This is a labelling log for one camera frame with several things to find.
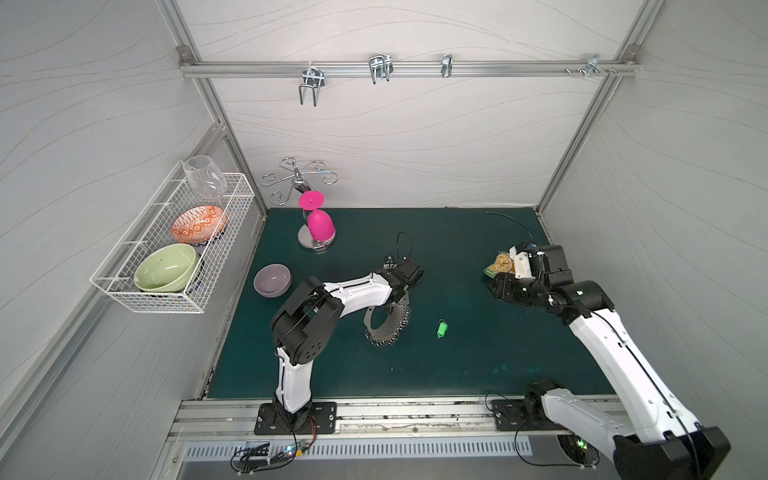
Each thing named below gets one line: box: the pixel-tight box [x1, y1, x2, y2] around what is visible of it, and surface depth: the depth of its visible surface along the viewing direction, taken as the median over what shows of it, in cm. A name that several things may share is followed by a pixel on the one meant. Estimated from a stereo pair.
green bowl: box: [134, 243, 200, 292], surface depth 61 cm
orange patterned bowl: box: [172, 205, 228, 244], surface depth 72 cm
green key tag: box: [437, 318, 449, 338], surface depth 90 cm
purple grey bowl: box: [253, 263, 292, 299], surface depth 97 cm
